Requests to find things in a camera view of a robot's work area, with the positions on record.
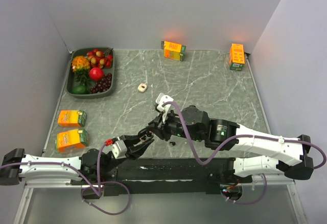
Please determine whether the red cherry bunch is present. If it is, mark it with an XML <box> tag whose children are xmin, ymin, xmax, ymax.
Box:
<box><xmin>86</xmin><ymin>48</ymin><xmax>113</xmax><ymax>69</ymax></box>

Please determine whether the beige earbud charging case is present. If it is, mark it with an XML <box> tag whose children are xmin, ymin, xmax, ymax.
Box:
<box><xmin>137</xmin><ymin>83</ymin><xmax>148</xmax><ymax>93</ymax></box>

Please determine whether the green avocado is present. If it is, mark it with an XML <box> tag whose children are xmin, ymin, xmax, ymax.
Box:
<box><xmin>71</xmin><ymin>85</ymin><xmax>88</xmax><ymax>95</ymax></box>

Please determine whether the red apple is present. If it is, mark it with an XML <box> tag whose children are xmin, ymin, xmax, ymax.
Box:
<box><xmin>89</xmin><ymin>68</ymin><xmax>104</xmax><ymax>81</ymax></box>

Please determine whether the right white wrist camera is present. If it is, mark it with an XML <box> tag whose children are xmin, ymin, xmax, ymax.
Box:
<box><xmin>155</xmin><ymin>93</ymin><xmax>174</xmax><ymax>124</ymax></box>

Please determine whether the orange juice box left upper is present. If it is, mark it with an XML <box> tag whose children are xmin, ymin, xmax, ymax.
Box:
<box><xmin>57</xmin><ymin>110</ymin><xmax>87</xmax><ymax>127</ymax></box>

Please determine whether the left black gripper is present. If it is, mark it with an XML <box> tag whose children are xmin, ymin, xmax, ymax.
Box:
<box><xmin>100</xmin><ymin>132</ymin><xmax>154</xmax><ymax>173</ymax></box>

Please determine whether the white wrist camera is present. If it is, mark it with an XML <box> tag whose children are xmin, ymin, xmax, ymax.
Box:
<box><xmin>105</xmin><ymin>137</ymin><xmax>127</xmax><ymax>159</ymax></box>
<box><xmin>155</xmin><ymin>93</ymin><xmax>174</xmax><ymax>124</ymax></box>

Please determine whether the orange juice box back right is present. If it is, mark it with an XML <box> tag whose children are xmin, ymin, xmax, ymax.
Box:
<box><xmin>228</xmin><ymin>43</ymin><xmax>245</xmax><ymax>71</ymax></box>

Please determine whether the dark grey fruit tray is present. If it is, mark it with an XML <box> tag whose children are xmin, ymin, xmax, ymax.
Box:
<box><xmin>66</xmin><ymin>47</ymin><xmax>115</xmax><ymax>99</ymax></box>

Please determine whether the orange yellow flower pineapple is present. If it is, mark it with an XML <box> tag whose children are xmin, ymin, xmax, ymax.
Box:
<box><xmin>71</xmin><ymin>56</ymin><xmax>91</xmax><ymax>86</ymax></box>

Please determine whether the orange juice box back centre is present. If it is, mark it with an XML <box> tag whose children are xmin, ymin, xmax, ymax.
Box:
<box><xmin>161</xmin><ymin>41</ymin><xmax>186</xmax><ymax>61</ymax></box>

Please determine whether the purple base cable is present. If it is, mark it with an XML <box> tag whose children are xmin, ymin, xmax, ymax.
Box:
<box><xmin>81</xmin><ymin>182</ymin><xmax>131</xmax><ymax>216</ymax></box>
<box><xmin>221</xmin><ymin>174</ymin><xmax>268</xmax><ymax>205</ymax></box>

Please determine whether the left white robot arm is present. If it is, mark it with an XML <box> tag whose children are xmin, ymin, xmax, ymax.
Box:
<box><xmin>1</xmin><ymin>133</ymin><xmax>154</xmax><ymax>186</ymax></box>

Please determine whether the dark purple grape bunch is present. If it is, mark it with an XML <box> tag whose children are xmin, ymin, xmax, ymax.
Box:
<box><xmin>90</xmin><ymin>73</ymin><xmax>112</xmax><ymax>94</ymax></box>

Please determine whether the black earbud charging case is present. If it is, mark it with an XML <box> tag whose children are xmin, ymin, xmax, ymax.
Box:
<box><xmin>139</xmin><ymin>131</ymin><xmax>154</xmax><ymax>143</ymax></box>

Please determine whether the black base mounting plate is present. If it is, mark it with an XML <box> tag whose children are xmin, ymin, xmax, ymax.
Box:
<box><xmin>68</xmin><ymin>157</ymin><xmax>252</xmax><ymax>196</ymax></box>

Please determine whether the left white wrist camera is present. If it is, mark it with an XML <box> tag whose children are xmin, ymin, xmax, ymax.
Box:
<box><xmin>105</xmin><ymin>137</ymin><xmax>127</xmax><ymax>159</ymax></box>

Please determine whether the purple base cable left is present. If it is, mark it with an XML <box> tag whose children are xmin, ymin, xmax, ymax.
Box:
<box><xmin>81</xmin><ymin>182</ymin><xmax>131</xmax><ymax>216</ymax></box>

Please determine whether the orange juice box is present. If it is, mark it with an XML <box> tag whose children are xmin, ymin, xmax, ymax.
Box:
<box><xmin>55</xmin><ymin>128</ymin><xmax>89</xmax><ymax>153</ymax></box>
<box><xmin>57</xmin><ymin>110</ymin><xmax>87</xmax><ymax>127</ymax></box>
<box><xmin>161</xmin><ymin>41</ymin><xmax>186</xmax><ymax>61</ymax></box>
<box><xmin>228</xmin><ymin>43</ymin><xmax>245</xmax><ymax>71</ymax></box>

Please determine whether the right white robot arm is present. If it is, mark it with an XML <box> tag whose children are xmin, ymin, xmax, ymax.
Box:
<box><xmin>139</xmin><ymin>105</ymin><xmax>314</xmax><ymax>182</ymax></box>

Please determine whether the orange juice box left lower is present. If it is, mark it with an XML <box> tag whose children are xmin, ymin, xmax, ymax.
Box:
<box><xmin>55</xmin><ymin>128</ymin><xmax>89</xmax><ymax>153</ymax></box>

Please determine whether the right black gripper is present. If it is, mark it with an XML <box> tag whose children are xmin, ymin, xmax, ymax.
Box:
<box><xmin>146</xmin><ymin>107</ymin><xmax>203</xmax><ymax>142</ymax></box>

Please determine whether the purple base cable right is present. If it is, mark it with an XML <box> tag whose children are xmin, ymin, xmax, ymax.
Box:
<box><xmin>221</xmin><ymin>174</ymin><xmax>268</xmax><ymax>205</ymax></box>

